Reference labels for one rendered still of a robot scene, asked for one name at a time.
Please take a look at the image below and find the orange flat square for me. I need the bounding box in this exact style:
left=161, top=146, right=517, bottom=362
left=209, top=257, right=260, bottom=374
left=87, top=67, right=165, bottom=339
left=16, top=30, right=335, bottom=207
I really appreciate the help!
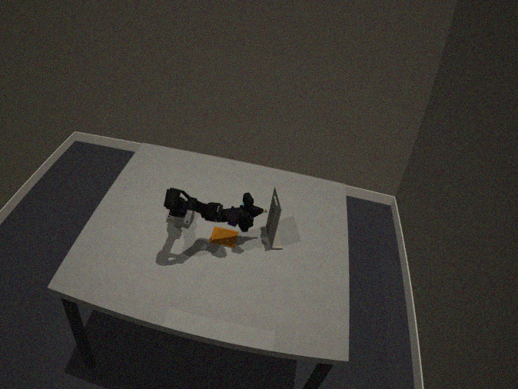
left=209, top=226, right=238, bottom=248

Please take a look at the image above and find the grey panel with rectangular slot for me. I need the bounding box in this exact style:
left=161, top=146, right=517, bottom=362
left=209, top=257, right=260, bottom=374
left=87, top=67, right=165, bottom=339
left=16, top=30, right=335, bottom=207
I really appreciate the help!
left=266, top=186, right=283, bottom=250

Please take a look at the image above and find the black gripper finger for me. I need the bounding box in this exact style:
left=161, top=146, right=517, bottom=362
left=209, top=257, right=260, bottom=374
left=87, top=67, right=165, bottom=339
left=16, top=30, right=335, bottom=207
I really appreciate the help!
left=248, top=211, right=263, bottom=218
left=251, top=205, right=264, bottom=214

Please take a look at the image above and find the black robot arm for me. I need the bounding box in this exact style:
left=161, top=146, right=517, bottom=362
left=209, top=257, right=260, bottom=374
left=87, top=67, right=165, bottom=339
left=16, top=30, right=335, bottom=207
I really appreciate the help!
left=164, top=188, right=254, bottom=229

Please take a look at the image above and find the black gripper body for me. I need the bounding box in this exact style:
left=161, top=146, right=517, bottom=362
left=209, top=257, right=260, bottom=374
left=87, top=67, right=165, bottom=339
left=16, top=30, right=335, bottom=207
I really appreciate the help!
left=231, top=193, right=254, bottom=232

